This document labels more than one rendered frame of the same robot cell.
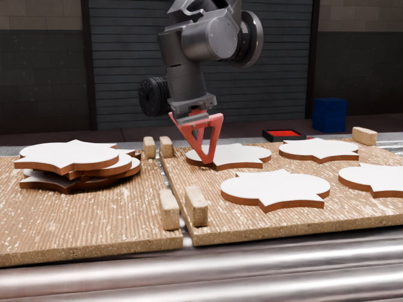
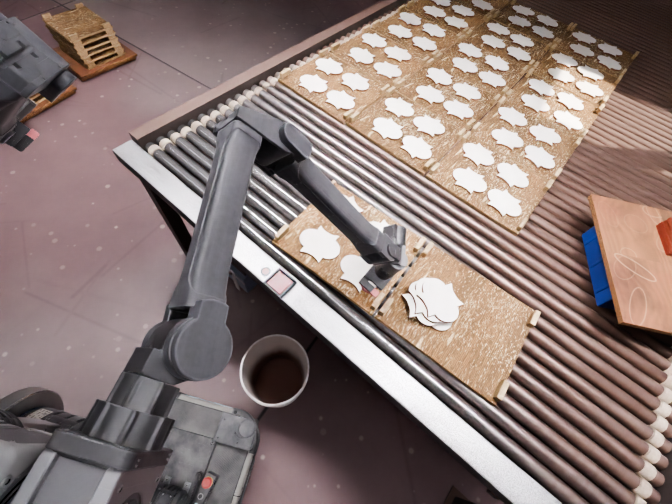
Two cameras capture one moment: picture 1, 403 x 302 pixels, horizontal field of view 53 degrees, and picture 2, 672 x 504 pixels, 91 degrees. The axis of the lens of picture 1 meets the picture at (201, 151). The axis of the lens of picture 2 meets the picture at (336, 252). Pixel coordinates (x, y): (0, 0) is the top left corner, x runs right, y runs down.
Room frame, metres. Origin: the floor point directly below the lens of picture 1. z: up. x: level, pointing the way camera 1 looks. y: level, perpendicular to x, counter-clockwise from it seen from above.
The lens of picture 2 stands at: (1.10, 0.20, 1.90)
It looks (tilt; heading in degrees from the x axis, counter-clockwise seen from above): 60 degrees down; 219
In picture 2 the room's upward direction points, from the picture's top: 11 degrees clockwise
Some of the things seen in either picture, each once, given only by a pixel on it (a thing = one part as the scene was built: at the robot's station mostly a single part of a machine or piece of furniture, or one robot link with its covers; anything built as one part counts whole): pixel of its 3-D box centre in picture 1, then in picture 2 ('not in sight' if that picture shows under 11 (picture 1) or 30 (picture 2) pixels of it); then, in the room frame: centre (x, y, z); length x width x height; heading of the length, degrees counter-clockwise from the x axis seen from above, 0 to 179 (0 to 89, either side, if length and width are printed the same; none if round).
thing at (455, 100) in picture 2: not in sight; (447, 92); (-0.35, -0.49, 0.94); 0.41 x 0.35 x 0.04; 98
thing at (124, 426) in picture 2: not in sight; (133, 416); (1.23, 0.06, 1.45); 0.09 x 0.08 x 0.12; 125
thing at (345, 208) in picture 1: (301, 174); (350, 241); (0.59, -0.16, 0.93); 0.41 x 0.35 x 0.02; 102
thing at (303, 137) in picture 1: (283, 136); (279, 282); (0.88, -0.18, 0.92); 0.08 x 0.08 x 0.02; 9
